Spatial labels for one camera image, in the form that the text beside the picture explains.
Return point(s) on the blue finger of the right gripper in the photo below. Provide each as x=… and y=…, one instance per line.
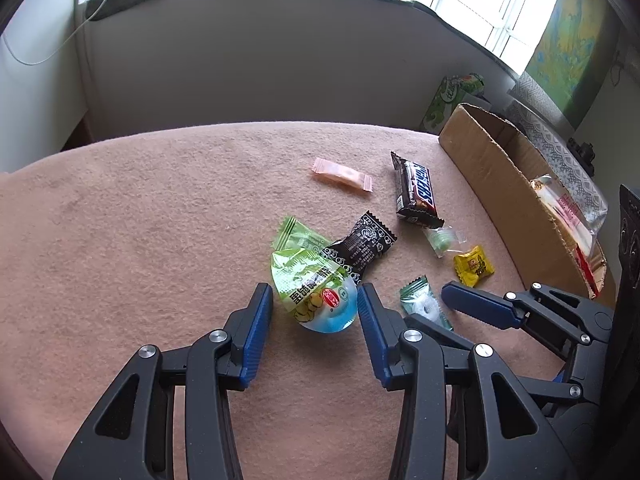
x=444, y=337
x=483, y=306

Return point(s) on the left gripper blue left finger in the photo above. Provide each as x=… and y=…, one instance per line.
x=248, y=330

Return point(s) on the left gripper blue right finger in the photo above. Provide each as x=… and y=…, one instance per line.
x=382, y=329

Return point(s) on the yellow candy wrapper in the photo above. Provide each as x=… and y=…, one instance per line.
x=473, y=266

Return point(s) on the small green mint wrapper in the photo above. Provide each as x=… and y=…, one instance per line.
x=417, y=297

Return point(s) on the clear green candy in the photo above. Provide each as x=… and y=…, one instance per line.
x=445, y=240

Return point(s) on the green jelly cup snack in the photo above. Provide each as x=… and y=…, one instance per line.
x=314, y=290

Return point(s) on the black patterned candy wrapper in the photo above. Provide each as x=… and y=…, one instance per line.
x=368, y=240

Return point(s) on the Snickers bar english label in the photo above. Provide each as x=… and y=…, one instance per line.
x=415, y=199

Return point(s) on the bagged sliced bread loaf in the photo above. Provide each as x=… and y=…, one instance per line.
x=574, y=227

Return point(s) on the pink candy wrapper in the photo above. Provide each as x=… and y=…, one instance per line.
x=342, y=174

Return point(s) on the light green snack packet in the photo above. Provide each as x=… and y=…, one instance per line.
x=294, y=234

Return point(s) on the brown cardboard box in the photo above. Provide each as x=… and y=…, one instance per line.
x=500, y=164

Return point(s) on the small black teapot set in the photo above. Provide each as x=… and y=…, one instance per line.
x=584, y=154

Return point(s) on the white lace cloth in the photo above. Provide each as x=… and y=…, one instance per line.
x=584, y=192

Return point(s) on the green white paper bag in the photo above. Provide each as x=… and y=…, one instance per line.
x=453, y=91

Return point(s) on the wall map poster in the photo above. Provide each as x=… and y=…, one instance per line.
x=570, y=63

